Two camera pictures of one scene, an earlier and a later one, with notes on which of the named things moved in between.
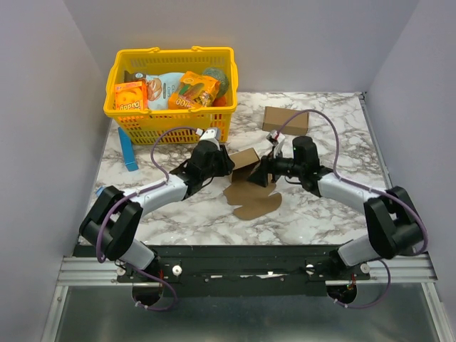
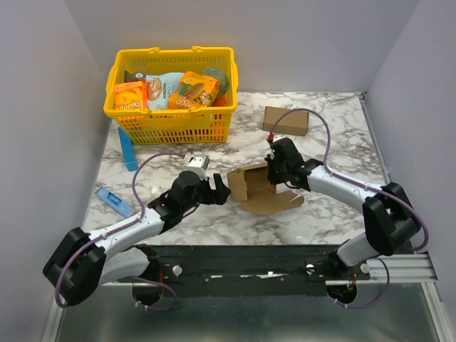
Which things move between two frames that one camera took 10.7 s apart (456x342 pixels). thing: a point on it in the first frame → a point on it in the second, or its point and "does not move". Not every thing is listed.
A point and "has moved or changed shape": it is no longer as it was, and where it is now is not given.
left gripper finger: x=228 y=165 → x=221 y=189
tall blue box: x=128 y=150 does not move
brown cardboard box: x=254 y=199 has moved or changed shape
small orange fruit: x=219 y=102 does not move
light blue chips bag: x=159 y=87 does not move
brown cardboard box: x=274 y=117 does not move
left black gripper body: x=216 y=167 → x=206 y=196
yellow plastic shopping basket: x=149 y=90 does not move
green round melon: x=220 y=75 does not move
